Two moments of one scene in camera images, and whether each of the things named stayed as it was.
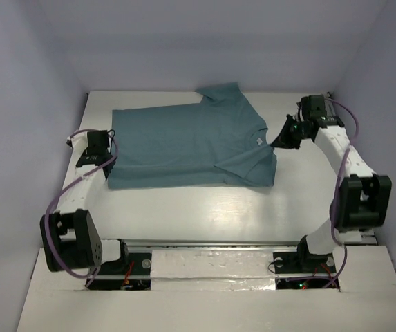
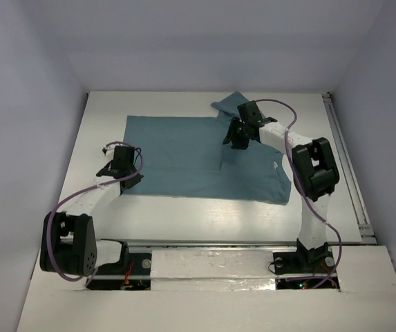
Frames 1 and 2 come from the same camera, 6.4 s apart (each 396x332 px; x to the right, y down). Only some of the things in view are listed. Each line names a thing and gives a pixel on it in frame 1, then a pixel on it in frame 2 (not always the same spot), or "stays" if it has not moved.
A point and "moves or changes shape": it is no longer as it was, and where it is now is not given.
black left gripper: x=92 y=159 → x=128 y=180
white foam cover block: x=212 y=270 stays
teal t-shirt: x=221 y=140 moves or changes shape
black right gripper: x=283 y=140 → x=232 y=135
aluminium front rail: x=203 y=243 stays
